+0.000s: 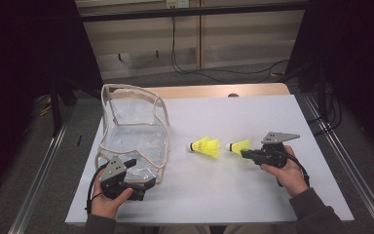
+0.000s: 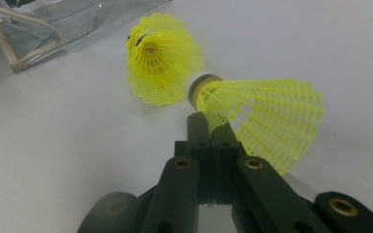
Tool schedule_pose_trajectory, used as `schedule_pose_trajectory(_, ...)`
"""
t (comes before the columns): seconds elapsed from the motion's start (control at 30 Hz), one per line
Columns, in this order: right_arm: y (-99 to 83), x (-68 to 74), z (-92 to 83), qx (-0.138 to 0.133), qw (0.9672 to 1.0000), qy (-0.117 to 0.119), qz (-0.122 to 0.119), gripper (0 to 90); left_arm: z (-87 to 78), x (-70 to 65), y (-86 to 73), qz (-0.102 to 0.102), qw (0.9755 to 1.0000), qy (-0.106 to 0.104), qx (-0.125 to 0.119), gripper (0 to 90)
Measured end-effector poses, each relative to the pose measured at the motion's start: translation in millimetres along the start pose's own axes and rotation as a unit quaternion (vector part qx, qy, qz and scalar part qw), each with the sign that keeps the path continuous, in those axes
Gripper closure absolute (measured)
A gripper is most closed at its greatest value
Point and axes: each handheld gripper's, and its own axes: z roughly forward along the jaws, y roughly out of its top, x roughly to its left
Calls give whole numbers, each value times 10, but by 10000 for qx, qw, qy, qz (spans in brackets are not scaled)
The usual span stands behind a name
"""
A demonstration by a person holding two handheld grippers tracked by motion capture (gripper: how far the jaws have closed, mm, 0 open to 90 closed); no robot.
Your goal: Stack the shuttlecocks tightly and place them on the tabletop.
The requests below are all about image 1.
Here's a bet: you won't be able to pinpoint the wooden table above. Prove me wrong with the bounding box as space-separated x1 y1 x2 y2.
108 82 291 100

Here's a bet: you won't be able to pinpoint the left hand-held gripper black cable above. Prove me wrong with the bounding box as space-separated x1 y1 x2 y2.
86 164 107 215

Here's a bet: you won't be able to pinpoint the person's leg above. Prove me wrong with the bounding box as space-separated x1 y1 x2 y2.
157 224 209 234
223 224 277 234

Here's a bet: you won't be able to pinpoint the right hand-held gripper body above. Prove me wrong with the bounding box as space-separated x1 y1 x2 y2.
254 131 301 169

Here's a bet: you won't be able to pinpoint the hand-held gripper black cable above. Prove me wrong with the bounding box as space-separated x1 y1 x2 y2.
281 150 311 188
86 164 107 215

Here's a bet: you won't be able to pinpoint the black metal stand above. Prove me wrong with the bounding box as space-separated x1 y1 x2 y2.
50 77 78 137

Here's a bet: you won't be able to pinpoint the black curtain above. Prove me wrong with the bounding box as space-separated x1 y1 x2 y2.
286 0 374 160
0 0 104 203

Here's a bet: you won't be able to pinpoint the yellow floor cable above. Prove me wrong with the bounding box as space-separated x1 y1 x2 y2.
38 102 56 117

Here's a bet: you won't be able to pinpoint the metal floor rail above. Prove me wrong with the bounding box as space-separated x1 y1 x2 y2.
8 123 69 234
303 96 374 234

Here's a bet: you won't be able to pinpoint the right hand-held gripper black cable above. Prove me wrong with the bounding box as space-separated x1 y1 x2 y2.
281 150 311 188

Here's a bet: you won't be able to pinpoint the person's right leg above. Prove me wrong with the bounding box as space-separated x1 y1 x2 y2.
223 224 277 234

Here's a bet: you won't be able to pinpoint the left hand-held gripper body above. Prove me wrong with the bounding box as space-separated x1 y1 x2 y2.
98 155 147 201

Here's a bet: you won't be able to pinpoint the black wall cable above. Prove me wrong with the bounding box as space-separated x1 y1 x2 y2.
169 16 290 85

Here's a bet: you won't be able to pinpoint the person's right hand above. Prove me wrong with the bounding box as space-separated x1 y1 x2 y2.
261 144 310 198

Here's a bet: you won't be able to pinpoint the clear bag with beige trim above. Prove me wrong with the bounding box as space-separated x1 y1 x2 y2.
93 83 170 185

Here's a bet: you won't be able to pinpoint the black horizontal bar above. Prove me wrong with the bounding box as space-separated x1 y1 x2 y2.
77 2 310 23

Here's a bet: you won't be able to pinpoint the person's left hand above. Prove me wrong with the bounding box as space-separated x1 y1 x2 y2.
91 179 134 220

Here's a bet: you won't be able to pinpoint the white wall outlet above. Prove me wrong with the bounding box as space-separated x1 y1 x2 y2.
166 0 190 9

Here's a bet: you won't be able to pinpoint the person's left leg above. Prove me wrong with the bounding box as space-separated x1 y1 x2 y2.
157 224 209 234

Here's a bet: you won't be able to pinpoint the black floor cables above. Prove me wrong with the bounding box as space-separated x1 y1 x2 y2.
306 84 344 136

